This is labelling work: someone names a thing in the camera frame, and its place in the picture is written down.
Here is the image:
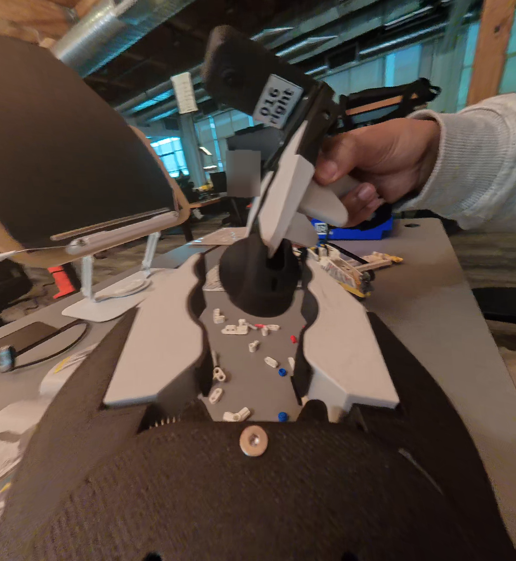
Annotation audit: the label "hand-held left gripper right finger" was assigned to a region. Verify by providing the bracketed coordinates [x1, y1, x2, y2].
[292, 261, 401, 423]

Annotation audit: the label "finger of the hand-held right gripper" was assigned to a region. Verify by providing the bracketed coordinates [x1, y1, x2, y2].
[245, 122, 308, 236]
[257, 154, 319, 259]

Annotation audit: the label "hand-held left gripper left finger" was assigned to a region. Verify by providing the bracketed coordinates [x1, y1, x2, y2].
[103, 253, 214, 406]

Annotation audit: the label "lego airplane model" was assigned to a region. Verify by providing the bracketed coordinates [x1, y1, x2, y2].
[293, 243, 404, 300]

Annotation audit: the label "black lego tyre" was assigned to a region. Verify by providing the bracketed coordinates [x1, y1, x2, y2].
[219, 237, 302, 317]

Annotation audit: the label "person's right forearm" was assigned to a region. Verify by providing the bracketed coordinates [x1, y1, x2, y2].
[394, 93, 516, 233]

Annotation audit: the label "scattered small lego pieces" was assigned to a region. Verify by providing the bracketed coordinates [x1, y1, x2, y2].
[210, 308, 298, 423]

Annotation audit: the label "lego instruction booklet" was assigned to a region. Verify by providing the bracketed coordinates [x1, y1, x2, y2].
[0, 342, 98, 527]

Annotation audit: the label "person's right hand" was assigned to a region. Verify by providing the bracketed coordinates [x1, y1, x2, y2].
[313, 118, 442, 228]

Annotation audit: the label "white hanging sign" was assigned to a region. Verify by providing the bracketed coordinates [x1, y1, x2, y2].
[170, 72, 198, 115]

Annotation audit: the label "blue plastic bin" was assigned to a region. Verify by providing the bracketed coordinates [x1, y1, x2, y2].
[311, 215, 394, 242]

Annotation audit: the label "orange traffic cone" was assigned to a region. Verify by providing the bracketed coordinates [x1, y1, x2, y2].
[48, 265, 77, 300]

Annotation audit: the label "black chair seat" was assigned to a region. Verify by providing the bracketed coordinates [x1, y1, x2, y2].
[470, 287, 516, 327]

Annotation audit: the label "tan framed display screen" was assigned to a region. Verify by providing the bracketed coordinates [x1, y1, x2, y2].
[0, 28, 191, 268]

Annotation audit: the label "black power cable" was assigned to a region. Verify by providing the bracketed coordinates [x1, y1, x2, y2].
[0, 322, 90, 378]

